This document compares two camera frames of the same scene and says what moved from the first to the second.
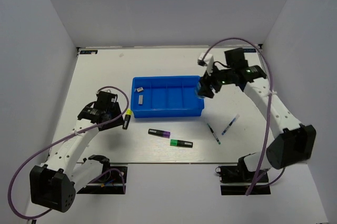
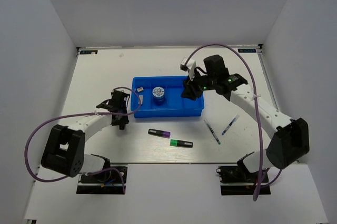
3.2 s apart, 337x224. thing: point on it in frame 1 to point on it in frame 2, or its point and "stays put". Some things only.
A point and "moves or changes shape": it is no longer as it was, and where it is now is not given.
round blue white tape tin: [196, 91] moves or changes shape
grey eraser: [140, 98] stays put
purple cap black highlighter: [162, 133] stays put
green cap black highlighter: [180, 143] stays put
